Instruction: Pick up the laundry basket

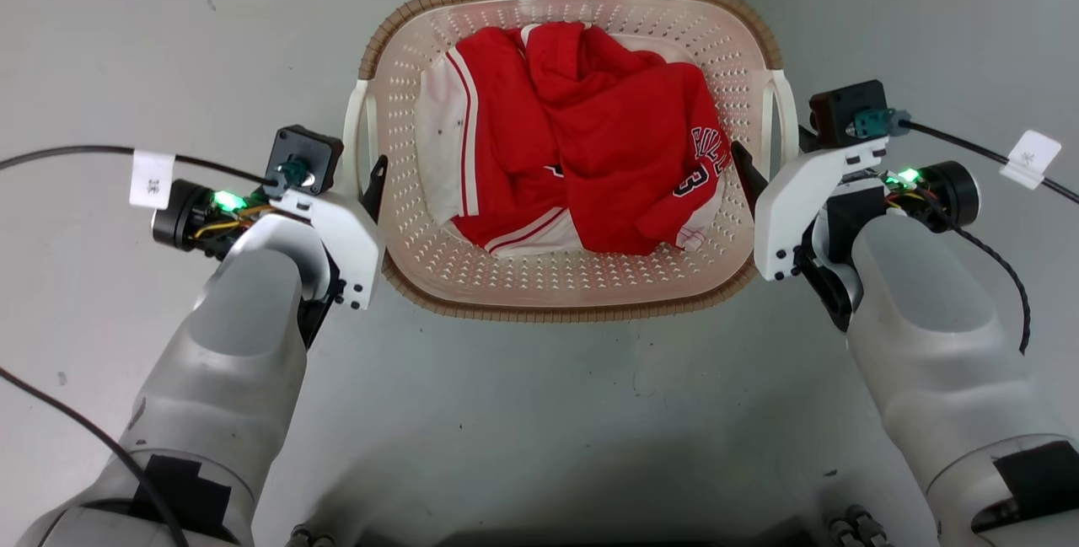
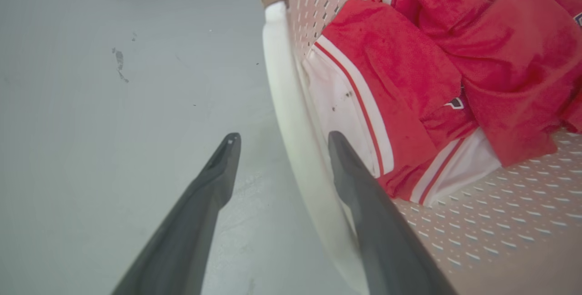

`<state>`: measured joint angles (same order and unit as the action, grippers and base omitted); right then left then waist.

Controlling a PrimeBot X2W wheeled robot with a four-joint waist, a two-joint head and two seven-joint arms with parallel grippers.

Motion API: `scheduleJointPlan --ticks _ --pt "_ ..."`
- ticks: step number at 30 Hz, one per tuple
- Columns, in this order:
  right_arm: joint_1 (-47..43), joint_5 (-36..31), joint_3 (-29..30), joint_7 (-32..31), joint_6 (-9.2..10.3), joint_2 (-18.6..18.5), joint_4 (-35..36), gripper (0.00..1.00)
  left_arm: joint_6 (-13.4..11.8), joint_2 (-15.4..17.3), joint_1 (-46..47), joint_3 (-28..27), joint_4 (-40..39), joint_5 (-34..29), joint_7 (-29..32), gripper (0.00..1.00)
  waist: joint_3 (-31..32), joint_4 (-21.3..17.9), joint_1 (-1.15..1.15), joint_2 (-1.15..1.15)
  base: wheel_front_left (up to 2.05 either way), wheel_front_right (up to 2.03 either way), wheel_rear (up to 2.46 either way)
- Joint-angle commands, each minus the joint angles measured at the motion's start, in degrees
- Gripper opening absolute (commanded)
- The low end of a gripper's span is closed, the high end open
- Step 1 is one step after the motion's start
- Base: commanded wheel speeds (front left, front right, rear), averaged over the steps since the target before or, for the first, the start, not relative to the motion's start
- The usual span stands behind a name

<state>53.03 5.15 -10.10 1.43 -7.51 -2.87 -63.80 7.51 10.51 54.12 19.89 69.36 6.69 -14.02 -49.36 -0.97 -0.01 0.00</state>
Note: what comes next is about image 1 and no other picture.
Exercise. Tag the beige plastic laundry basket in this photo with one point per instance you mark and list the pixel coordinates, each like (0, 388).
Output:
(556, 281)

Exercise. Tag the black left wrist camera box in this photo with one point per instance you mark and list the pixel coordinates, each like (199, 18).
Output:
(314, 151)

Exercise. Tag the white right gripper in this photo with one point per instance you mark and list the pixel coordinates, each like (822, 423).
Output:
(788, 210)

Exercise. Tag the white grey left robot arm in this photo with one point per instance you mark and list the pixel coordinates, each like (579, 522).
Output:
(228, 378)

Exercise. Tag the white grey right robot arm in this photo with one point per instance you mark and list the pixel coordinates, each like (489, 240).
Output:
(936, 345)

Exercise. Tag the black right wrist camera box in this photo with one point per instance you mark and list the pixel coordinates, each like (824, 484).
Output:
(843, 109)

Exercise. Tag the red and white jersey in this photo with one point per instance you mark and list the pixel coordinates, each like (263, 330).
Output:
(615, 151)

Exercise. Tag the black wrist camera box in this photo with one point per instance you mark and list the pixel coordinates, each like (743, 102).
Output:
(314, 151)
(843, 109)

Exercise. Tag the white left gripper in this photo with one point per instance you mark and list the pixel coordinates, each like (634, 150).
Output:
(350, 235)

